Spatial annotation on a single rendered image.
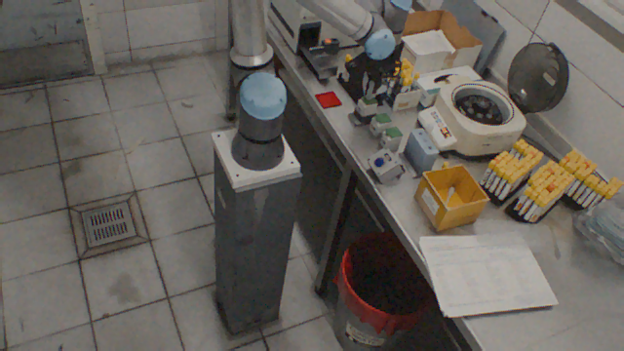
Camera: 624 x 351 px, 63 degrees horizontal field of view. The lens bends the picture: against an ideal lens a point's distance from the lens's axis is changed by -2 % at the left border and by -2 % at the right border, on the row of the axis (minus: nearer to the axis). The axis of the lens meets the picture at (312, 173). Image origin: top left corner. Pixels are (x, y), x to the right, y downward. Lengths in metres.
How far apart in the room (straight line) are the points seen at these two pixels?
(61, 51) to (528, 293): 2.61
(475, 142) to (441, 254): 0.40
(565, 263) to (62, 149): 2.29
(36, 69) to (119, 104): 0.49
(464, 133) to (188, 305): 1.28
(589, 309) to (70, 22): 2.68
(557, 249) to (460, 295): 0.36
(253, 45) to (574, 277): 1.03
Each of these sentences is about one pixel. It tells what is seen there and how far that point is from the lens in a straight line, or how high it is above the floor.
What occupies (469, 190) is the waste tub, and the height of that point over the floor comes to 0.94.
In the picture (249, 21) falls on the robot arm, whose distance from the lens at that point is 1.32.
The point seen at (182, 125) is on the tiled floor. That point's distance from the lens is 2.89.
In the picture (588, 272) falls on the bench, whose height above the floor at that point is 0.87.
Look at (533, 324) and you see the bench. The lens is 1.39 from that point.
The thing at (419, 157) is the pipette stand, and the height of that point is 0.94.
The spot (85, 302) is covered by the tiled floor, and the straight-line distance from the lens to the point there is 2.29.
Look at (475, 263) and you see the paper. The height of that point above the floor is 0.89.
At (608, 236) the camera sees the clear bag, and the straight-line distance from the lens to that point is 1.61.
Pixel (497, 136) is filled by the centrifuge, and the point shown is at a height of 0.97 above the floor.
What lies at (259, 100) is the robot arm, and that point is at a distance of 1.29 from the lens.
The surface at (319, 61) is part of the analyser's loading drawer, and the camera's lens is 1.80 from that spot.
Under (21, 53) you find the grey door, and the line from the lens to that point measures 3.16.
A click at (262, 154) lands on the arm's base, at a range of 1.39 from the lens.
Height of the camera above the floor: 1.95
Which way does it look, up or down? 47 degrees down
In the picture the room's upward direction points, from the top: 11 degrees clockwise
